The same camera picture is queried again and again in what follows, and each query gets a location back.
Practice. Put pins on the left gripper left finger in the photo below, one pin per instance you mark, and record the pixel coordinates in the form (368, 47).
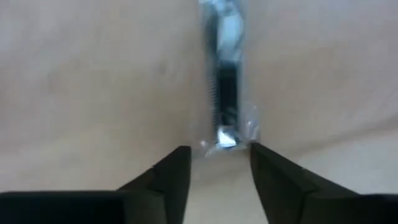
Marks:
(140, 199)

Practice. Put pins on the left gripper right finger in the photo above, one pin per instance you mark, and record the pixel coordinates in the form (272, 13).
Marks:
(295, 193)

